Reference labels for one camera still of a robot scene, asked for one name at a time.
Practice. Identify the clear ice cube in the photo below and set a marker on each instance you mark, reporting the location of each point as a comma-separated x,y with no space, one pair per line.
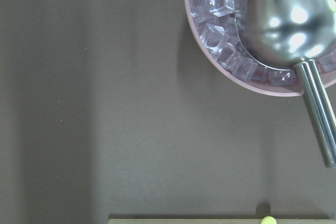
214,38
221,7

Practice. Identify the pink bowl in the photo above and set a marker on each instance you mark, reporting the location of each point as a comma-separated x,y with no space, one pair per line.
234,62

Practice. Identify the bamboo cutting board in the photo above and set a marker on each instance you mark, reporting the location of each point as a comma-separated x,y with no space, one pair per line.
216,221

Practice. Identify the metal ice scoop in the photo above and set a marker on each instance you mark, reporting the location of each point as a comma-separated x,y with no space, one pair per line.
294,34

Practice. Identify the yellow plastic knife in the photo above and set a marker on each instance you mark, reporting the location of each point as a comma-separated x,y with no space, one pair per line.
268,220

